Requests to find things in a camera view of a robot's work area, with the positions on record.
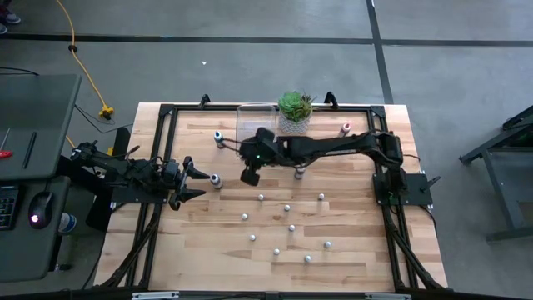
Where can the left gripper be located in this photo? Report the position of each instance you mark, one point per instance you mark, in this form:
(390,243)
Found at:
(183,183)

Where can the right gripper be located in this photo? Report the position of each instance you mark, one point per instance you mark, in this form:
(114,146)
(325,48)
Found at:
(266,153)

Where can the large black food colouring bottle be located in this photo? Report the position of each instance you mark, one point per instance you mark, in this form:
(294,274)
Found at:
(215,180)

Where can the clear plastic container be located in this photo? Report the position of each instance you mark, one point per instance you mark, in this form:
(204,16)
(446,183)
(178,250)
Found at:
(250,118)

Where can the small yellow-green food colouring bottle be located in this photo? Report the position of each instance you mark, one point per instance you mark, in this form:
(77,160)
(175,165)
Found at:
(260,196)

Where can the large blue food colouring bottle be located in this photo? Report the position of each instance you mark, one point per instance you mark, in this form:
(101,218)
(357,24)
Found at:
(218,136)

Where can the large violet food colouring bottle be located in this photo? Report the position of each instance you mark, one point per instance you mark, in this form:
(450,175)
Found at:
(299,173)

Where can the small purple food colouring bottle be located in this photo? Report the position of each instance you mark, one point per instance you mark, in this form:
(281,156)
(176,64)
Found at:
(276,251)

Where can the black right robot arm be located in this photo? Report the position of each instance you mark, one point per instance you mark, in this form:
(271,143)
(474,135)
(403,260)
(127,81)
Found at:
(333,146)

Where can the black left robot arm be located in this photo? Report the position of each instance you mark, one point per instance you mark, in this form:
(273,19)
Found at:
(125,171)

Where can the large red food colouring bottle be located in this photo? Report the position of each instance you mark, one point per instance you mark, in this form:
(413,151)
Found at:
(345,127)

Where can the succulent in white patterned pot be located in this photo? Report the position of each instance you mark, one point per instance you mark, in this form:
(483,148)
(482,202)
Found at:
(295,106)

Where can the plastic water bottle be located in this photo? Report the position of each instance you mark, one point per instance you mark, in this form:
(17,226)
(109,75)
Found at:
(68,223)

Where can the black computer mouse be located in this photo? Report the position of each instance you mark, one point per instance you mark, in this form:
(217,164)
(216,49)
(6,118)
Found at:
(41,204)

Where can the black pen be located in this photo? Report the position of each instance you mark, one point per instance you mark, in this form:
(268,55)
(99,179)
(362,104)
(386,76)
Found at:
(29,151)

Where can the dark grey desk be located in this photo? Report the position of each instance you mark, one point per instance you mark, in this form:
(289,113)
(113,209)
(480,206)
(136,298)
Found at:
(37,108)

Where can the black keyboard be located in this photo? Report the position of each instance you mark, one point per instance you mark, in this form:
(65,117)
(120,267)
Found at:
(8,208)

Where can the black metal side table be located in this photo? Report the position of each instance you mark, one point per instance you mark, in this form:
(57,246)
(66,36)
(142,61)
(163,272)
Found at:
(501,196)

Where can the person's shoe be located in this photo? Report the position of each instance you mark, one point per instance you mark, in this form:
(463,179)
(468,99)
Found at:
(10,17)
(2,29)

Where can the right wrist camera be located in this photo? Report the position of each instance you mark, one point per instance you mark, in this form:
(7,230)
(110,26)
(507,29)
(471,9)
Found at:
(246,148)

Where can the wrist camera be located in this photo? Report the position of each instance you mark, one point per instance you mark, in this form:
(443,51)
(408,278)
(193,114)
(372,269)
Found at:
(170,171)
(246,148)

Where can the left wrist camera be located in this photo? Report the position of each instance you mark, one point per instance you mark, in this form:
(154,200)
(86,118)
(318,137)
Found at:
(170,171)

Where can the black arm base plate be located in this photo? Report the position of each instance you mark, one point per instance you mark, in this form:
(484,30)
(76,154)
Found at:
(137,196)
(416,187)

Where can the black aluminium rig frame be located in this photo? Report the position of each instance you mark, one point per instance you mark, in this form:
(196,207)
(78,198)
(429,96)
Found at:
(200,108)

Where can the silver mounting bracket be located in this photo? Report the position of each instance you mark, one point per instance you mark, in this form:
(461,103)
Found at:
(387,296)
(154,295)

